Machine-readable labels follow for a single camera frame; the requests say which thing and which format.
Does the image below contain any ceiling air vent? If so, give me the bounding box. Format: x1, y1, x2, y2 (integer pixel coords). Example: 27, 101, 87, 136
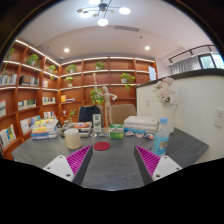
114, 25, 140, 33

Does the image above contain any stack of galaxy-cover books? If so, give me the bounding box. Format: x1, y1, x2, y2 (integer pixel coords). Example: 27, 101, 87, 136
59, 121, 93, 138

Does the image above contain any orange wooden shelf unit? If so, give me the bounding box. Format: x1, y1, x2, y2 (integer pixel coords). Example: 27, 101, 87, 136
0, 38, 158, 161

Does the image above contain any white wall socket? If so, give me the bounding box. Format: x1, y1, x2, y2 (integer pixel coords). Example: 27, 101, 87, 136
214, 107, 224, 129

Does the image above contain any wooden artist mannequin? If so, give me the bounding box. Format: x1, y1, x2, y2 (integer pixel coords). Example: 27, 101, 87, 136
92, 73, 118, 129

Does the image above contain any stack of colourful books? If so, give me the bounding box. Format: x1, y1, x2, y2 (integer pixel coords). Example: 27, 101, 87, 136
30, 118, 59, 140

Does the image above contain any tan upholstered chair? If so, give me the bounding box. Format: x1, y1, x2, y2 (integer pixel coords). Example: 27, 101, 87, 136
110, 103, 138, 125

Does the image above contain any stack of white books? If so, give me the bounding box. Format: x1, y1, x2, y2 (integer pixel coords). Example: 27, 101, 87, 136
123, 115, 159, 135

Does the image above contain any black ceiling track rail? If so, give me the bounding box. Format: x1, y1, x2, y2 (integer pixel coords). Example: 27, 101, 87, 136
167, 44, 218, 64

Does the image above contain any dark blue chair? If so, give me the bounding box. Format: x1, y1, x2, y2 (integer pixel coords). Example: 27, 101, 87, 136
77, 105, 102, 124

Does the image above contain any flat round red coaster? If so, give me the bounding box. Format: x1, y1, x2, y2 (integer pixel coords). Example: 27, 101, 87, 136
93, 141, 111, 152

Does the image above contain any dark-framed window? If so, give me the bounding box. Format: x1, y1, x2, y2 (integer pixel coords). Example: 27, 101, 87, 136
198, 53, 224, 70

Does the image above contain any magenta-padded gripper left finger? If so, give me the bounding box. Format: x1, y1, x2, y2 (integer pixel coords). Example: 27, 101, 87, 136
43, 144, 95, 187

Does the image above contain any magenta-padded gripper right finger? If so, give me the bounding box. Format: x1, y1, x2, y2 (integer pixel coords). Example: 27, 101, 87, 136
133, 144, 183, 186

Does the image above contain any branched ceiling chandelier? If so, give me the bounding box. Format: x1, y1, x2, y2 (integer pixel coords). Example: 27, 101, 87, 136
76, 0, 132, 28

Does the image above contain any cream ceramic mug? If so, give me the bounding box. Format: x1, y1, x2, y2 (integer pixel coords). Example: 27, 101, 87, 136
64, 128, 83, 150

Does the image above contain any pink and white flower bouquet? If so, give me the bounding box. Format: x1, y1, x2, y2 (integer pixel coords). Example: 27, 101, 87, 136
152, 77, 176, 105

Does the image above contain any grey window curtain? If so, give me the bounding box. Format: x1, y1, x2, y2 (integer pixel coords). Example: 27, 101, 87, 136
170, 56, 203, 75

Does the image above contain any clear blue-capped water bottle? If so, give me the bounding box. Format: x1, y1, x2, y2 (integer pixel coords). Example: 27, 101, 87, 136
152, 117, 170, 157

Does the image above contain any green and white tissue box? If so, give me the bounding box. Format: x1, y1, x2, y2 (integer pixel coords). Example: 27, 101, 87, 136
108, 123, 125, 140

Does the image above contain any tall green and white carton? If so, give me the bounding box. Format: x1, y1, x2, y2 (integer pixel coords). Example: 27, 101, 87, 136
92, 113, 103, 134

